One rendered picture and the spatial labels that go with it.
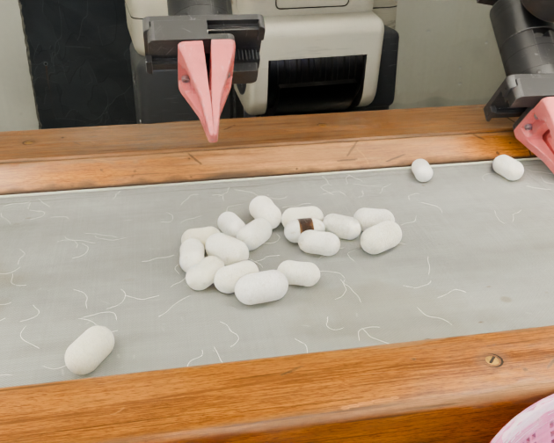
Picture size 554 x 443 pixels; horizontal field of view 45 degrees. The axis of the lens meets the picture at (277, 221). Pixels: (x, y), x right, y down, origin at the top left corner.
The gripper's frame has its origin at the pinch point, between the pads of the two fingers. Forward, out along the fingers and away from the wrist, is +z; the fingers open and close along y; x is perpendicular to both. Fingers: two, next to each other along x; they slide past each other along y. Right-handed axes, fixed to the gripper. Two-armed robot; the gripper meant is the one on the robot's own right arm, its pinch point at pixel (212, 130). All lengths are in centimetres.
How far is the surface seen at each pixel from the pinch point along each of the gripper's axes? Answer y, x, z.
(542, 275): 22.7, -4.4, 16.0
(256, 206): 3.1, 2.1, 6.3
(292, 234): 5.4, -0.2, 9.8
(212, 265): -1.3, -3.5, 12.9
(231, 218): 0.9, 0.9, 7.6
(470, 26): 121, 159, -131
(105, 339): -8.4, -8.3, 18.5
